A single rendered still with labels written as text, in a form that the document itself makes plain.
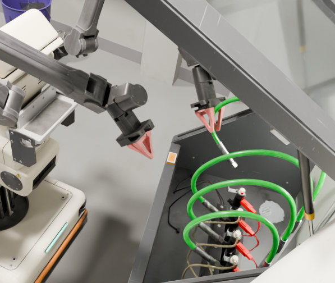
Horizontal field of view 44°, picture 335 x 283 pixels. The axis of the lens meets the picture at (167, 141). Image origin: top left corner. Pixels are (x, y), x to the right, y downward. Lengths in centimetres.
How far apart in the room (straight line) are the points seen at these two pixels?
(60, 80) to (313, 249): 67
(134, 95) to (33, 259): 122
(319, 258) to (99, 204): 192
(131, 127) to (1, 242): 118
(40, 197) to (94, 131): 90
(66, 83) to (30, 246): 121
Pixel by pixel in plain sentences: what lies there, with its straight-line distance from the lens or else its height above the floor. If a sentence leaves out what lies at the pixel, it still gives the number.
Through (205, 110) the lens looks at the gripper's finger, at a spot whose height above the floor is 128.
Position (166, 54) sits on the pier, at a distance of 337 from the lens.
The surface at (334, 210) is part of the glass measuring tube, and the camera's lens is 130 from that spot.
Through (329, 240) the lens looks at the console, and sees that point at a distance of 80.
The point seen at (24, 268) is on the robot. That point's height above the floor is 28.
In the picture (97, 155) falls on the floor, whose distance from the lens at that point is 284.
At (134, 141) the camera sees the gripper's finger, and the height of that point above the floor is 129.
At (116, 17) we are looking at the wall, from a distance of 363.
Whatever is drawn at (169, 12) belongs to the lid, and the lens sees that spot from 56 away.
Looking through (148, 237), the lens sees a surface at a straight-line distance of 134.
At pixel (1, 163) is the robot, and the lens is 172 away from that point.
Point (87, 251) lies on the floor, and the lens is 240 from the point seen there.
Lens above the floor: 207
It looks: 44 degrees down
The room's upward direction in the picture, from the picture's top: 12 degrees clockwise
